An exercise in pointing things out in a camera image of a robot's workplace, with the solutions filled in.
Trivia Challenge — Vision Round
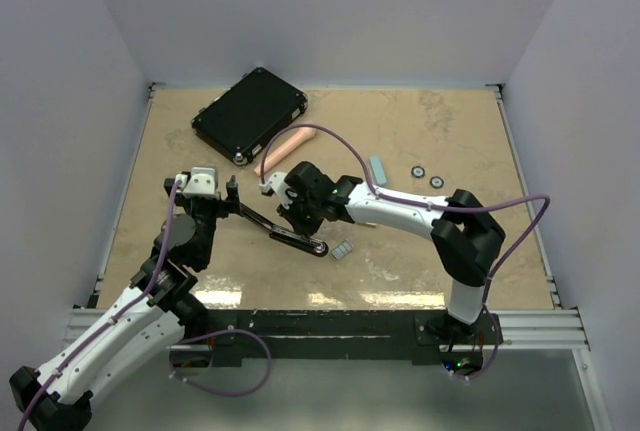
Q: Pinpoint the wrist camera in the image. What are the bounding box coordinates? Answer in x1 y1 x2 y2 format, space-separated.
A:
180 166 219 199
259 172 293 209

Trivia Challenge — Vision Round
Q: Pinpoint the blue white stapler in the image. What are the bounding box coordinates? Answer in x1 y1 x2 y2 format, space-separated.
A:
369 155 388 187

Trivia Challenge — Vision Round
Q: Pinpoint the black stapler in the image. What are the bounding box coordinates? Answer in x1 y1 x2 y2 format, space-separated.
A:
239 203 329 257

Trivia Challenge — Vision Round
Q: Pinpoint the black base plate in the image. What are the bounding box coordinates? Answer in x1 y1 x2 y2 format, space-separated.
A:
173 309 503 369

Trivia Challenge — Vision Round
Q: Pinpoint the pink cylindrical tube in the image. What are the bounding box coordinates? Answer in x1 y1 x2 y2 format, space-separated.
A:
253 127 316 177

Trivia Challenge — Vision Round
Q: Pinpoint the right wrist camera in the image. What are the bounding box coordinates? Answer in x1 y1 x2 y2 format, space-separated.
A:
259 172 293 209

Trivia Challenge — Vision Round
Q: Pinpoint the aluminium rail frame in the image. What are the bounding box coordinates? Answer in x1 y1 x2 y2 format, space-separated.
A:
39 82 616 431

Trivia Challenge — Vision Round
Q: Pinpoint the staple tray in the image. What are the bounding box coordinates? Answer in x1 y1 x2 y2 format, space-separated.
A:
331 241 353 260

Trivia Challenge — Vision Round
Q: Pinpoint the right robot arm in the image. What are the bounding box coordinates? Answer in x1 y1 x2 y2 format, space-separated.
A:
261 161 505 344

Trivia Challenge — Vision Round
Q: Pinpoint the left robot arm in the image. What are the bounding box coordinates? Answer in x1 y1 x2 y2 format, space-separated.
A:
9 167 240 430

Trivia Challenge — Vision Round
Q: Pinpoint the black hard case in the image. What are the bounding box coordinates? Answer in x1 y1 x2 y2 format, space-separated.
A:
191 67 308 166

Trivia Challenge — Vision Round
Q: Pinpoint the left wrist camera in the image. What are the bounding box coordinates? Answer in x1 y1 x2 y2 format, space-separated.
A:
180 166 219 199

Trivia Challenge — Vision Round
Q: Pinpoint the silver round disc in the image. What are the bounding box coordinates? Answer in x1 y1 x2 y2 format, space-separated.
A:
411 165 426 179
429 176 445 189

